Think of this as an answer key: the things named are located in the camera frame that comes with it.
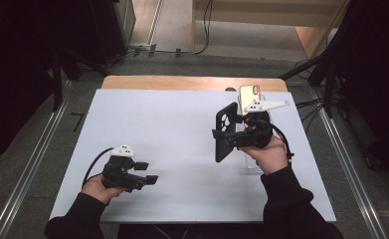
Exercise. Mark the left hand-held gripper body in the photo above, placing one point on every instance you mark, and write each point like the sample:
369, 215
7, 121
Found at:
117, 169

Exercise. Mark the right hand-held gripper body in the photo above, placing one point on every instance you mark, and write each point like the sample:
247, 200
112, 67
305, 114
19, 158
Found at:
258, 132

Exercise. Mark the black phone case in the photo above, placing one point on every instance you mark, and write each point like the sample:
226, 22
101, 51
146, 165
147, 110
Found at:
223, 151

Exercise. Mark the light-coloured smartphone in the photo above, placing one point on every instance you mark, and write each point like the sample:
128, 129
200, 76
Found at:
248, 96

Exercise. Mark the person's right hand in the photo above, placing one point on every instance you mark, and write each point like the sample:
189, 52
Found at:
271, 157

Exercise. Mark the person's left hand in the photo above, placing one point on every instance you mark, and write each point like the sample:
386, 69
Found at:
96, 189

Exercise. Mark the white table board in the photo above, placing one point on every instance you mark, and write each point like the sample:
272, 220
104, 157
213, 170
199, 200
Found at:
168, 139

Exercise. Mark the person's dark torso clothing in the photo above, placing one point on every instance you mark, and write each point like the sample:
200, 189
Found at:
188, 232

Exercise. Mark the wooden table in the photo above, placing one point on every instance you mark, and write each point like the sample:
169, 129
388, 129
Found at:
182, 83

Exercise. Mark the black metal stand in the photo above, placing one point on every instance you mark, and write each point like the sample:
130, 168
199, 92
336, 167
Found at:
329, 83
57, 83

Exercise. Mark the light wooden furniture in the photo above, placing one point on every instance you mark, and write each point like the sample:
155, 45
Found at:
265, 16

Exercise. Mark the dark curtain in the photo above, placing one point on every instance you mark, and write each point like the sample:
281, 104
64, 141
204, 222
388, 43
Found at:
16, 66
374, 66

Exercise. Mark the metal floor rail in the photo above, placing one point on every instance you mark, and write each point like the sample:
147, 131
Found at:
351, 172
26, 179

